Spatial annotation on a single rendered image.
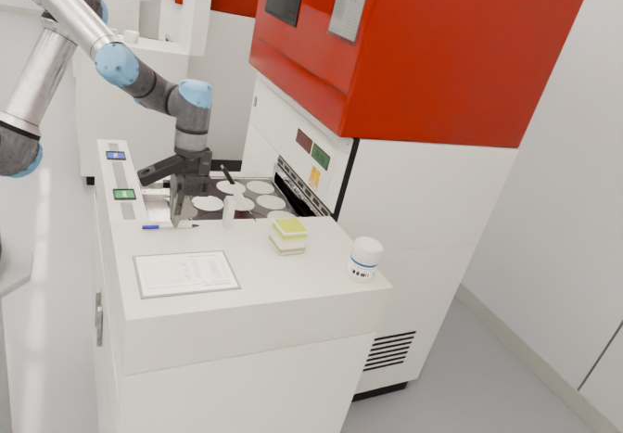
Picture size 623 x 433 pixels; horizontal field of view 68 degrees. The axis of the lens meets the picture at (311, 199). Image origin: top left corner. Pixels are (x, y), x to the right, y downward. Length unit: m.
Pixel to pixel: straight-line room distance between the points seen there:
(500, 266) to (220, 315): 2.14
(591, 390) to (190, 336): 2.12
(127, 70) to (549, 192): 2.18
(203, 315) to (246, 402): 0.33
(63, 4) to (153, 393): 0.86
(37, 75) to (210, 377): 0.86
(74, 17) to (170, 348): 0.73
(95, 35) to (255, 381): 0.85
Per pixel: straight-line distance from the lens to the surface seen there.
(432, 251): 1.79
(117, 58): 1.03
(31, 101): 1.39
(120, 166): 1.55
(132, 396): 1.12
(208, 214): 1.44
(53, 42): 1.40
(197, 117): 1.09
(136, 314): 0.97
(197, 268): 1.09
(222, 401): 1.22
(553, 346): 2.79
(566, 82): 2.70
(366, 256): 1.13
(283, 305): 1.05
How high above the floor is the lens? 1.61
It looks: 25 degrees down
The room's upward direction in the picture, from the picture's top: 14 degrees clockwise
